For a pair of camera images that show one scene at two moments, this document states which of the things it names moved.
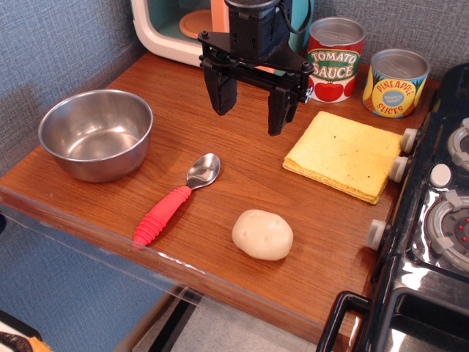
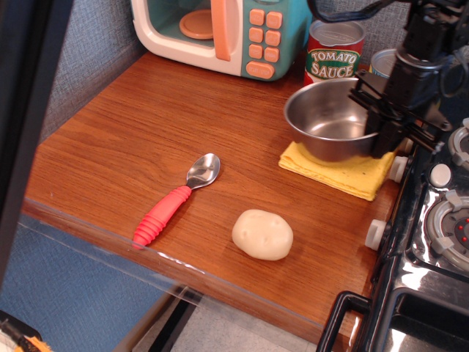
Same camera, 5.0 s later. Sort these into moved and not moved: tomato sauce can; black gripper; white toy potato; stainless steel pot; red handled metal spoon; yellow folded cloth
Moved: black gripper; stainless steel pot
Not moved: yellow folded cloth; white toy potato; tomato sauce can; red handled metal spoon
